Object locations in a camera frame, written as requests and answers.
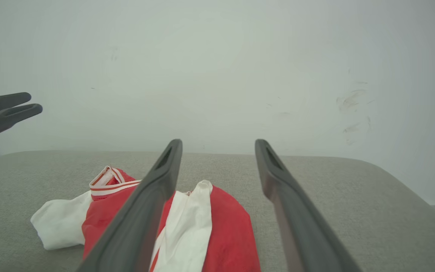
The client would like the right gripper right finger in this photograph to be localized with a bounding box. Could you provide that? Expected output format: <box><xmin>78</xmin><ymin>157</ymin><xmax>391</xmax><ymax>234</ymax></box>
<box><xmin>255</xmin><ymin>139</ymin><xmax>362</xmax><ymax>272</ymax></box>

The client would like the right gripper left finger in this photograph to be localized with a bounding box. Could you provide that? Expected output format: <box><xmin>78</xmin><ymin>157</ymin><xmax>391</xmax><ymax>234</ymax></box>
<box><xmin>76</xmin><ymin>139</ymin><xmax>183</xmax><ymax>272</ymax></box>

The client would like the red and white basketball jersey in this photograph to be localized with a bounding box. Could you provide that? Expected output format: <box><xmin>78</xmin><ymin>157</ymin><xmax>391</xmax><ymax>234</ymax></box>
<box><xmin>31</xmin><ymin>165</ymin><xmax>261</xmax><ymax>272</ymax></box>

